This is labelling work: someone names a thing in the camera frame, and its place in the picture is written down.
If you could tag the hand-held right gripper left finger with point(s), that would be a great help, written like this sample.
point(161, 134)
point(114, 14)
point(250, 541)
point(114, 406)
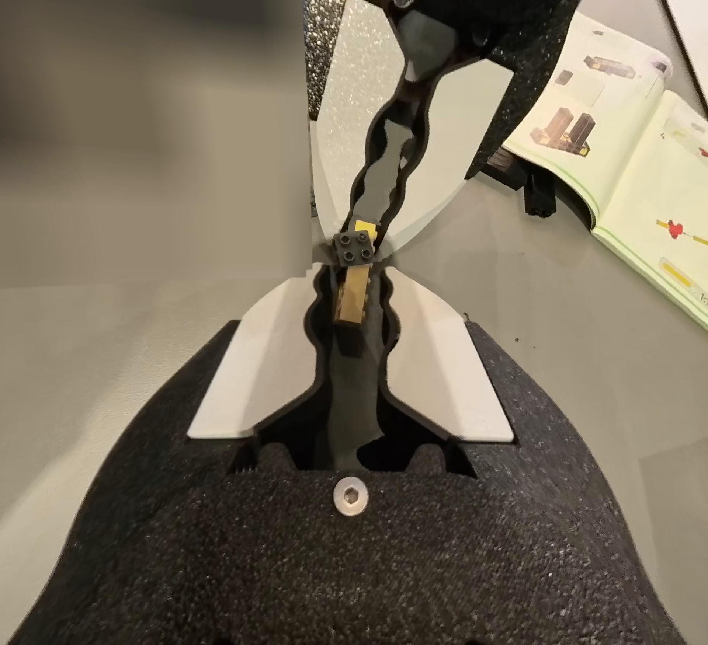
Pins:
point(265, 368)

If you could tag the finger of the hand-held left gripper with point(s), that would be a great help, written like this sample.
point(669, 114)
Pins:
point(354, 92)
point(459, 131)

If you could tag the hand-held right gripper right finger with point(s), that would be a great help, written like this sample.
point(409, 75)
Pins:
point(442, 368)

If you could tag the grey desk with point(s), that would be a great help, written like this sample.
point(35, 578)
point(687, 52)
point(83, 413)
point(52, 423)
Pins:
point(525, 296)

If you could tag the open instruction booklet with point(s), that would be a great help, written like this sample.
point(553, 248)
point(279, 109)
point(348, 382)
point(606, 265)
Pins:
point(625, 186)

